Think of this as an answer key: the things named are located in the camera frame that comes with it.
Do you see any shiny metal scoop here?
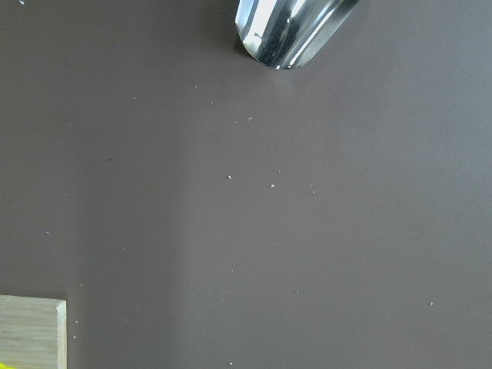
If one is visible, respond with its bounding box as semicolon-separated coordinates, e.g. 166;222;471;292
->
235;0;358;70

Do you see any light wooden cutting board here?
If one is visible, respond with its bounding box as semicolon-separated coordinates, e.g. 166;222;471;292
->
1;295;68;368

